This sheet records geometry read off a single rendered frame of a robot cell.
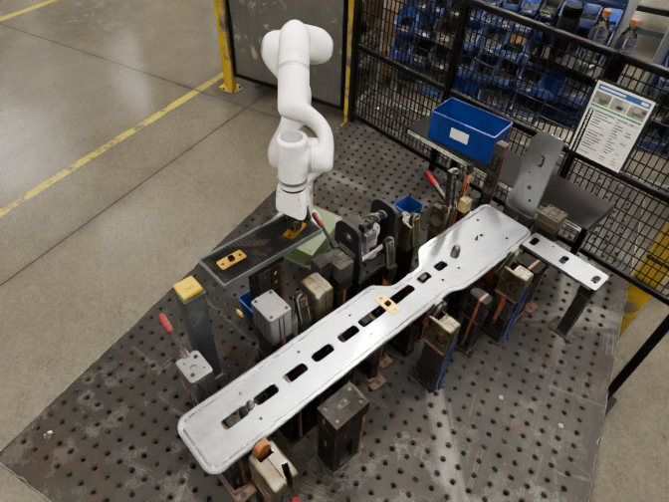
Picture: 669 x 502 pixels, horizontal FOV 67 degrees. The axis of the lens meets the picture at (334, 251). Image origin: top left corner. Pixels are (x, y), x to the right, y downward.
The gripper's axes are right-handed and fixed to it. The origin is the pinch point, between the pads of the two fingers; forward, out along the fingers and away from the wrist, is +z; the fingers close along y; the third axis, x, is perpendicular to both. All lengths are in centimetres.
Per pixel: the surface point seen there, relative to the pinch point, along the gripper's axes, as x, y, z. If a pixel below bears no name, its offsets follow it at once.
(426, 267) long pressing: 22.4, 38.7, 18.8
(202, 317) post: -35.6, -9.4, 14.1
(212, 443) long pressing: -63, 16, 19
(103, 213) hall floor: 49, -186, 119
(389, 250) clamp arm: 17.0, 26.5, 12.4
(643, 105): 91, 82, -23
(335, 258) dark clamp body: 3.2, 13.6, 11.1
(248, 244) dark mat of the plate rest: -12.8, -8.5, 2.8
